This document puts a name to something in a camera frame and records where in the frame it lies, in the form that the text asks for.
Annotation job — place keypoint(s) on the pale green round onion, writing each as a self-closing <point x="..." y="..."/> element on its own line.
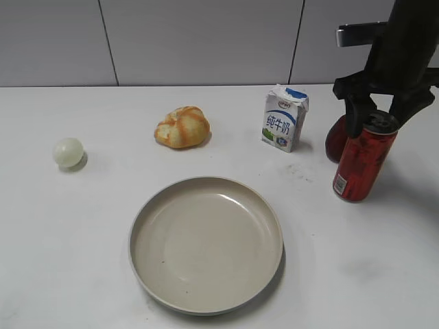
<point x="68" y="153"/>

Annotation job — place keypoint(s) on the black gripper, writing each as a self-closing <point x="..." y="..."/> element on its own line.
<point x="397" y="65"/>

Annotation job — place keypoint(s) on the red cola can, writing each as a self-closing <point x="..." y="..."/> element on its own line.
<point x="363" y="156"/>

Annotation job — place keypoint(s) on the beige round plate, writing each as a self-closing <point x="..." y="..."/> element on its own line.
<point x="205" y="245"/>

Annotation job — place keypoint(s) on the white milk carton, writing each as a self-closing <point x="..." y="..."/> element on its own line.
<point x="284" y="116"/>

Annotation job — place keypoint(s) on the dark red apple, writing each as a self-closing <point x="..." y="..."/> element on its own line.
<point x="336" y="140"/>

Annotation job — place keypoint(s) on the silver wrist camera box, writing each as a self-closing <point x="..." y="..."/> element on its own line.
<point x="350" y="35"/>

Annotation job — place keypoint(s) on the crusty bread roll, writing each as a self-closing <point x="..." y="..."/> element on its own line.
<point x="183" y="128"/>

